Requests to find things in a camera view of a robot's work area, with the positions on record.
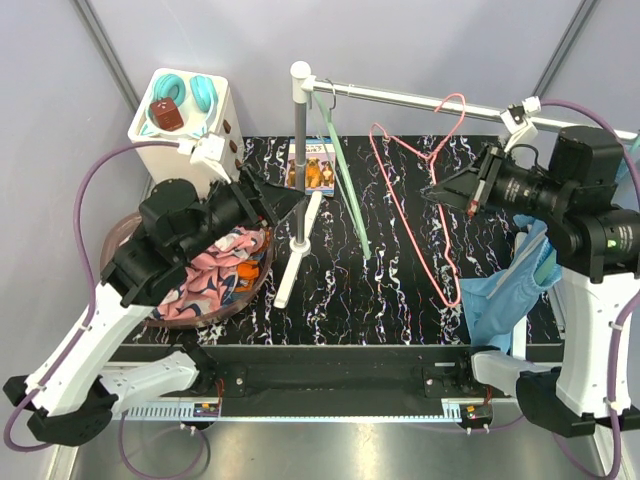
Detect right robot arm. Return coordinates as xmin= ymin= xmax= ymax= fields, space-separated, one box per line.
xmin=427 ymin=126 xmax=639 ymax=438

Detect pink patterned shorts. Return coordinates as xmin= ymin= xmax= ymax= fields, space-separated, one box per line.
xmin=151 ymin=227 xmax=270 ymax=321

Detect mint green hanger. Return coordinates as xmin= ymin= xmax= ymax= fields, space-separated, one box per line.
xmin=308 ymin=92 xmax=371 ymax=260

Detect teal plastic hanger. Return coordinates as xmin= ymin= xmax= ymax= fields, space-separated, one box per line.
xmin=533 ymin=161 xmax=629 ymax=286

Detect pink wire hanger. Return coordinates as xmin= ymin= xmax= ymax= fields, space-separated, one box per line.
xmin=369 ymin=93 xmax=467 ymax=309

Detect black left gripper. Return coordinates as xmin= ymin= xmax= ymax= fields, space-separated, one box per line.
xmin=179 ymin=162 xmax=308 ymax=262

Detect dog picture book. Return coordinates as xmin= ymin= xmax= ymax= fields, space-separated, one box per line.
xmin=304 ymin=137 xmax=336 ymax=197

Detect pink translucent plastic basin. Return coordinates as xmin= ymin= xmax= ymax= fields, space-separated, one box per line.
xmin=99 ymin=212 xmax=276 ymax=330

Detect silver clothes rack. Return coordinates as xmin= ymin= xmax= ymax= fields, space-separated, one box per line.
xmin=273 ymin=60 xmax=640 ymax=310

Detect teal cat ear headphones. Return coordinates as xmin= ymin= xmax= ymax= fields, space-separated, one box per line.
xmin=138 ymin=73 xmax=219 ymax=139

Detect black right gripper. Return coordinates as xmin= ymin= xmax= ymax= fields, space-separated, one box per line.
xmin=423 ymin=141 xmax=571 ymax=221

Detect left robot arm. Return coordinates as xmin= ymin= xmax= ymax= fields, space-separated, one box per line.
xmin=3 ymin=165 xmax=305 ymax=452

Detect white storage box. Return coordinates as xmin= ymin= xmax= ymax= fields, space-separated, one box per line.
xmin=128 ymin=68 xmax=244 ymax=198

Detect light blue shorts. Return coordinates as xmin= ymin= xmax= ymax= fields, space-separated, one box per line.
xmin=460 ymin=215 xmax=562 ymax=353

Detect brown cube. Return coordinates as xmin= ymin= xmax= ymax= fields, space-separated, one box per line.
xmin=150 ymin=97 xmax=184 ymax=132

